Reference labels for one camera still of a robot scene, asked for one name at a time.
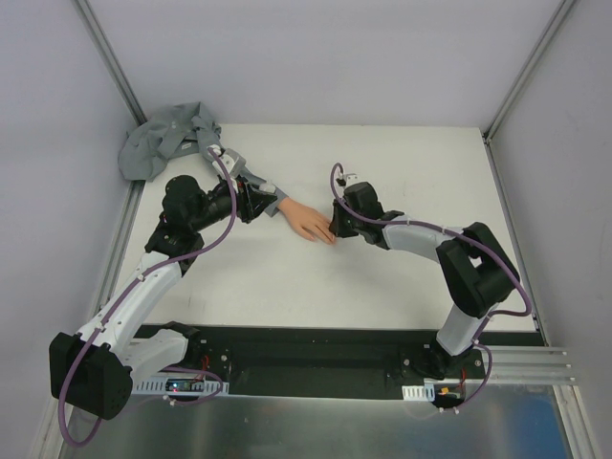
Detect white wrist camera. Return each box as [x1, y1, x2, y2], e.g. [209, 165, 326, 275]
[335, 172, 361, 188]
[207, 144, 246, 179]

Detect grey shirt with sleeve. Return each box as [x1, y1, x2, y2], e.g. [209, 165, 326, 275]
[118, 102, 289, 217]

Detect aluminium frame post left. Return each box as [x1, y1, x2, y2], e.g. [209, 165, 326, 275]
[72, 0, 147, 125]

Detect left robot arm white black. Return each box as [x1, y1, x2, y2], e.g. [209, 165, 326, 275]
[49, 175, 276, 420]

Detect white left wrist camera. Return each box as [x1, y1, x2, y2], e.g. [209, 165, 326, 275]
[207, 144, 246, 179]

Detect white cable duct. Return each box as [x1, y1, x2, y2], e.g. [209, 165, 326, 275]
[402, 383, 435, 403]
[132, 376, 230, 397]

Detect mannequin hand with pink nails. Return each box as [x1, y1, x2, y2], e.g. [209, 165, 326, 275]
[277, 197, 336, 245]

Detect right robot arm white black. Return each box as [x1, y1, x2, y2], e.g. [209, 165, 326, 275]
[330, 174, 520, 380]

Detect clear nail polish bottle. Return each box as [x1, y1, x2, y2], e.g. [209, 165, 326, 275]
[258, 182, 276, 194]

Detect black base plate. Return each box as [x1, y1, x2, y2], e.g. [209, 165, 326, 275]
[90, 322, 546, 407]

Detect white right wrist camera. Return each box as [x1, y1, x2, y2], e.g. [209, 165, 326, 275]
[335, 172, 361, 188]

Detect white cable duct left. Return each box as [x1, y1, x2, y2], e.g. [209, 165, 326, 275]
[132, 376, 230, 397]

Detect white cable duct right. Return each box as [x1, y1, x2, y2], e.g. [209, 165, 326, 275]
[402, 383, 435, 403]

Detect aluminium frame post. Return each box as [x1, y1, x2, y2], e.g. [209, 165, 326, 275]
[72, 0, 147, 125]
[481, 0, 579, 144]

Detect aluminium frame post right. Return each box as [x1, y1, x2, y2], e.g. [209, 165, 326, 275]
[481, 0, 579, 144]

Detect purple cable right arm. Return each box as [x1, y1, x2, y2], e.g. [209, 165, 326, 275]
[329, 163, 535, 422]

